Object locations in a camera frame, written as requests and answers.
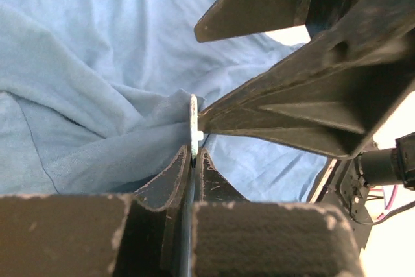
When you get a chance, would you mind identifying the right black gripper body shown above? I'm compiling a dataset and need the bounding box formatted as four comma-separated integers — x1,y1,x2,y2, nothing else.
356,133,414,189

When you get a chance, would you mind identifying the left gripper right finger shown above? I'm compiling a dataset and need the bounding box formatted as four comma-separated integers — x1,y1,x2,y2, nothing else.
191,149,365,276

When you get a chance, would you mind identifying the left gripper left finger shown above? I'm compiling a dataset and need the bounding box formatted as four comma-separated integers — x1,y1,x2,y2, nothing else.
1,146,191,276

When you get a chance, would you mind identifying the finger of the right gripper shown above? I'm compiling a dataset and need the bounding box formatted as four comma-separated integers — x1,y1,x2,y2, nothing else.
194,0,311,42
198,0,414,159

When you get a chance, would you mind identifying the small round brooch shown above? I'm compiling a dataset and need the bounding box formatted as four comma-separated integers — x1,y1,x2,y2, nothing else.
189,94,204,167

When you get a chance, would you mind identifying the blue t-shirt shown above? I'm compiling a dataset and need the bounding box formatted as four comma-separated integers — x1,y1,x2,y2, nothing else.
0,0,327,203

